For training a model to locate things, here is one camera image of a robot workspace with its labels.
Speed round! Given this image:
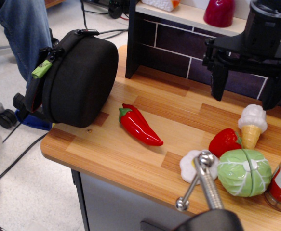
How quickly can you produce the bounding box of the toy ice cream cone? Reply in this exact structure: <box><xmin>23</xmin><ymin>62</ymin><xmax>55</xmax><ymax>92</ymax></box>
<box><xmin>238</xmin><ymin>104</ymin><xmax>268</xmax><ymax>149</ymax></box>

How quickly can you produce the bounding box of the green zipper pull tab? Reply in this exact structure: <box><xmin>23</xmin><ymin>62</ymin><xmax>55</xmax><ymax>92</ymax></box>
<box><xmin>31</xmin><ymin>60</ymin><xmax>53</xmax><ymax>79</ymax></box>

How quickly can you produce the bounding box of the black shelf with brick backsplash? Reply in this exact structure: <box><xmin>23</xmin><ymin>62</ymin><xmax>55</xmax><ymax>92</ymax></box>
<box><xmin>125</xmin><ymin>0</ymin><xmax>281</xmax><ymax>111</ymax></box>

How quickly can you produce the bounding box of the white orange toy on shelf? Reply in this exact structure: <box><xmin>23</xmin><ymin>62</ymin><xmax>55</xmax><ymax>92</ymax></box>
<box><xmin>141</xmin><ymin>0</ymin><xmax>181</xmax><ymax>12</ymax></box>

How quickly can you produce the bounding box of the blue jeans leg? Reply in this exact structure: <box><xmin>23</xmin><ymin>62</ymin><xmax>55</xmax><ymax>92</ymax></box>
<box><xmin>0</xmin><ymin>0</ymin><xmax>52</xmax><ymax>87</ymax></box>

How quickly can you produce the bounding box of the black clamp body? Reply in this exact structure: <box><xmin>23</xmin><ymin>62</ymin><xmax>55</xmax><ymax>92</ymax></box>
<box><xmin>140</xmin><ymin>209</ymin><xmax>243</xmax><ymax>231</ymax></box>

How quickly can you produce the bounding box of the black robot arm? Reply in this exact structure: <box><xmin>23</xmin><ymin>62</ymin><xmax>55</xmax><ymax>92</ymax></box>
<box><xmin>202</xmin><ymin>0</ymin><xmax>281</xmax><ymax>110</ymax></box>

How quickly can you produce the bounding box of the red toy chili pepper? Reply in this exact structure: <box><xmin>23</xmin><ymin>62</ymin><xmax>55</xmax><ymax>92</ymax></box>
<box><xmin>119</xmin><ymin>103</ymin><xmax>163</xmax><ymax>146</ymax></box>

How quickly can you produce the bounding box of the black round zipper bag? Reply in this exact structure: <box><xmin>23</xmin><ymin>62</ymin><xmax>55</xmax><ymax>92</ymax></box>
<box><xmin>24</xmin><ymin>29</ymin><xmax>119</xmax><ymax>128</ymax></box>

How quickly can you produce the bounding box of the black device on floor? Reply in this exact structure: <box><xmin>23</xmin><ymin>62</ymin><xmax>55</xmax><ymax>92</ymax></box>
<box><xmin>108</xmin><ymin>0</ymin><xmax>130</xmax><ymax>19</ymax></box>

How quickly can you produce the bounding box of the green toy cabbage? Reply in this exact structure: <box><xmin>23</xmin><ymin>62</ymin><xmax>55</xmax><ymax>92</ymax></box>
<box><xmin>217</xmin><ymin>149</ymin><xmax>272</xmax><ymax>197</ymax></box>

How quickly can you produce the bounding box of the metal clamp screw handle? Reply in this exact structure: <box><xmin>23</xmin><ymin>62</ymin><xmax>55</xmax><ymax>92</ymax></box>
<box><xmin>175</xmin><ymin>150</ymin><xmax>224</xmax><ymax>212</ymax></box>

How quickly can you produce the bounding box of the dark red cup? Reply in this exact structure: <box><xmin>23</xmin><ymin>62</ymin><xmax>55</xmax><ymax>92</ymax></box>
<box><xmin>203</xmin><ymin>0</ymin><xmax>235</xmax><ymax>28</ymax></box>

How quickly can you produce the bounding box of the red toy strawberry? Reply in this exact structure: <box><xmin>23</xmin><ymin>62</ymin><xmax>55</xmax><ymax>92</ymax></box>
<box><xmin>209</xmin><ymin>128</ymin><xmax>243</xmax><ymax>158</ymax></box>

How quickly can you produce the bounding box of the black floor cable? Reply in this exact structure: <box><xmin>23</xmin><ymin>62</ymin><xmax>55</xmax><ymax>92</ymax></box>
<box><xmin>0</xmin><ymin>122</ymin><xmax>48</xmax><ymax>181</ymax></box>

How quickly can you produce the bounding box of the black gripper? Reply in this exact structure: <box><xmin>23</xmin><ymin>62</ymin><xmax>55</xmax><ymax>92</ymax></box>
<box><xmin>202</xmin><ymin>33</ymin><xmax>281</xmax><ymax>111</ymax></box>

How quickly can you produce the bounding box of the office chair caster base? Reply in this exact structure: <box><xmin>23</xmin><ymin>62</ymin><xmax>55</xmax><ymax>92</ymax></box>
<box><xmin>0</xmin><ymin>46</ymin><xmax>17</xmax><ymax>129</ymax></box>

